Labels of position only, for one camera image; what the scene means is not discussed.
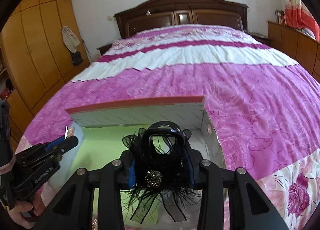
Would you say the red white curtain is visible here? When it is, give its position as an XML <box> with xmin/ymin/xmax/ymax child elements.
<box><xmin>285</xmin><ymin>0</ymin><xmax>319</xmax><ymax>42</ymax></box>

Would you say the right wooden nightstand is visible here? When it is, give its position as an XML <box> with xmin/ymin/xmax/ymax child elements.
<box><xmin>248</xmin><ymin>32</ymin><xmax>272</xmax><ymax>47</ymax></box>

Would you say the dark wooden headboard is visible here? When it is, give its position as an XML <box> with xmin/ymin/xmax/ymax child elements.
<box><xmin>115</xmin><ymin>0</ymin><xmax>248</xmax><ymax>38</ymax></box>

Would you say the left hand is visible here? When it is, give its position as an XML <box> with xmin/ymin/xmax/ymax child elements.
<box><xmin>7</xmin><ymin>192</ymin><xmax>46</xmax><ymax>229</ymax></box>

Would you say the black feather hair accessory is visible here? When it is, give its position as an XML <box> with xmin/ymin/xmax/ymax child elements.
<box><xmin>122</xmin><ymin>121</ymin><xmax>200</xmax><ymax>223</ymax></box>

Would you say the wooden side cabinet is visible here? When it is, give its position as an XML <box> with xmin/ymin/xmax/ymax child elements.
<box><xmin>268</xmin><ymin>21</ymin><xmax>320</xmax><ymax>82</ymax></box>

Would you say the wooden nightstand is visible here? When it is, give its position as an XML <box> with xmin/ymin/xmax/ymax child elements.
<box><xmin>97</xmin><ymin>43</ymin><xmax>112</xmax><ymax>55</ymax></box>
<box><xmin>248</xmin><ymin>32</ymin><xmax>272</xmax><ymax>47</ymax></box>

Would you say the orange wooden wardrobe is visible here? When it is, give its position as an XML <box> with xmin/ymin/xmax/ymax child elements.
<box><xmin>1</xmin><ymin>0</ymin><xmax>89</xmax><ymax>145</ymax></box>

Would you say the left wooden nightstand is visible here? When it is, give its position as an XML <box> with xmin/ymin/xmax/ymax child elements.
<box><xmin>97</xmin><ymin>43</ymin><xmax>112</xmax><ymax>55</ymax></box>

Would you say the beige hanging cloth bag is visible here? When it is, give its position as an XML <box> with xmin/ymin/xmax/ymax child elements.
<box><xmin>61</xmin><ymin>25</ymin><xmax>80</xmax><ymax>54</ymax></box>

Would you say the small black hanging bag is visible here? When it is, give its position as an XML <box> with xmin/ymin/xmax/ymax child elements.
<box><xmin>71</xmin><ymin>51</ymin><xmax>83</xmax><ymax>67</ymax></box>

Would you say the pink floral bedspread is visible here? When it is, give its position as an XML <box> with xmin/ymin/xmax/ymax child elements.
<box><xmin>17</xmin><ymin>25</ymin><xmax>319</xmax><ymax>229</ymax></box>

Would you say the red cardboard jewelry box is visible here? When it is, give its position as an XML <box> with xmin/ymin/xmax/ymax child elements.
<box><xmin>47</xmin><ymin>95</ymin><xmax>227</xmax><ymax>230</ymax></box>

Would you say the pink hair clip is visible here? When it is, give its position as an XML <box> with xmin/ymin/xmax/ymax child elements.
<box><xmin>64</xmin><ymin>126</ymin><xmax>75</xmax><ymax>140</ymax></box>

